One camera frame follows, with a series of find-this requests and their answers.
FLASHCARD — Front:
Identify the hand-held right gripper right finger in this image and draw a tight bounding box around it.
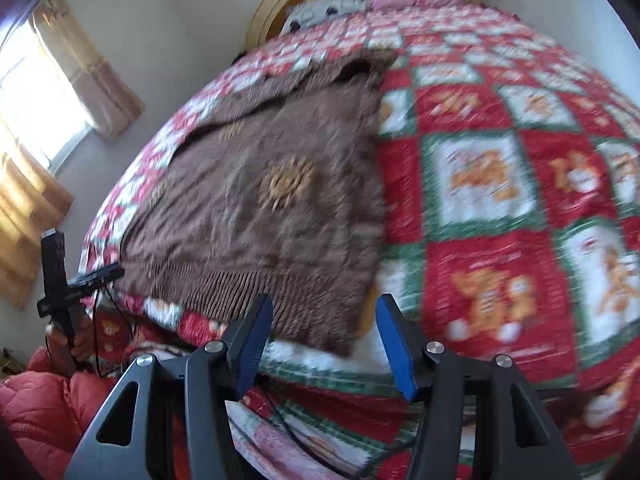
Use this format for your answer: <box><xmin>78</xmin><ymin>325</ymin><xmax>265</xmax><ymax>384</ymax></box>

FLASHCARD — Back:
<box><xmin>375</xmin><ymin>293</ymin><xmax>582</xmax><ymax>480</ymax></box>

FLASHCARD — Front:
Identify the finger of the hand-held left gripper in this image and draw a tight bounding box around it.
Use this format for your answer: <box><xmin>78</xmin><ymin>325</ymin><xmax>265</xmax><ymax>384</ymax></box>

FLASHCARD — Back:
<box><xmin>66</xmin><ymin>262</ymin><xmax>125</xmax><ymax>297</ymax></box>

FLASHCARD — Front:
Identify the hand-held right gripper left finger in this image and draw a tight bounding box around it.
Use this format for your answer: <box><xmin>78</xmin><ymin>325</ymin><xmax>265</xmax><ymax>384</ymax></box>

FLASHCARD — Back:
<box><xmin>62</xmin><ymin>292</ymin><xmax>275</xmax><ymax>480</ymax></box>

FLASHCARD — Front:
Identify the brown knitted sweater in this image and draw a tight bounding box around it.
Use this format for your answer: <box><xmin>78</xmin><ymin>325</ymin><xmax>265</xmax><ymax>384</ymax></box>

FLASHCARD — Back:
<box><xmin>112</xmin><ymin>50</ymin><xmax>401</xmax><ymax>356</ymax></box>

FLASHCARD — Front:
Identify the person's left hand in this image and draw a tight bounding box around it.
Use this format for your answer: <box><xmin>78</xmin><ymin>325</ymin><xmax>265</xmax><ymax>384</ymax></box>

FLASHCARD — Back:
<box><xmin>46</xmin><ymin>315</ymin><xmax>97</xmax><ymax>377</ymax></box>

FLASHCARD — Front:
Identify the yellow patterned curtain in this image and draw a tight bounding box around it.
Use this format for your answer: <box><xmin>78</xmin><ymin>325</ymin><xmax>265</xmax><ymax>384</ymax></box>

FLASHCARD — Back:
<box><xmin>0</xmin><ymin>115</ymin><xmax>75</xmax><ymax>309</ymax></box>

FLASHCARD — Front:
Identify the sliding glass window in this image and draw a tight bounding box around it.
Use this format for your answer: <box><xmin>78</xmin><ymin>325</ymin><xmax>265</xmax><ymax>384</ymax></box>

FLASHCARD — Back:
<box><xmin>0</xmin><ymin>7</ymin><xmax>96</xmax><ymax>173</ymax></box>

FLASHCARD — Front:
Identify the cream patterned curtain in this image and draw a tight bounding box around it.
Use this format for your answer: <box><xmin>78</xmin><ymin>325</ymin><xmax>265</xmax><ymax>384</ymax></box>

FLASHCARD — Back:
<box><xmin>30</xmin><ymin>0</ymin><xmax>147</xmax><ymax>139</ymax></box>

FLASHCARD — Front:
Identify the red checked bear bedspread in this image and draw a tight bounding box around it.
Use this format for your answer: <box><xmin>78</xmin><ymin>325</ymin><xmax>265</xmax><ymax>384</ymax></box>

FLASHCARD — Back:
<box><xmin>80</xmin><ymin>0</ymin><xmax>640</xmax><ymax>480</ymax></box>

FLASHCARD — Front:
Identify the cream wooden headboard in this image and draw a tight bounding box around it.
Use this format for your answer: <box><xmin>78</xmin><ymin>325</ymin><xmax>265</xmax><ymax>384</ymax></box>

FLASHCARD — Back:
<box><xmin>247</xmin><ymin>0</ymin><xmax>396</xmax><ymax>48</ymax></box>

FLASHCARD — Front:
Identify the grey patterned pillow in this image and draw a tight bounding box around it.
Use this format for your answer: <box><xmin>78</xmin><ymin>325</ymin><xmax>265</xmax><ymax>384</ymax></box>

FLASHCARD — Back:
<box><xmin>280</xmin><ymin>0</ymin><xmax>371</xmax><ymax>36</ymax></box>

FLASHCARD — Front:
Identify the black cable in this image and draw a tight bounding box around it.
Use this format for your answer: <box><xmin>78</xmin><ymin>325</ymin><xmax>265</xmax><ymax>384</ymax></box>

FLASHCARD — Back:
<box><xmin>45</xmin><ymin>280</ymin><xmax>137</xmax><ymax>380</ymax></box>

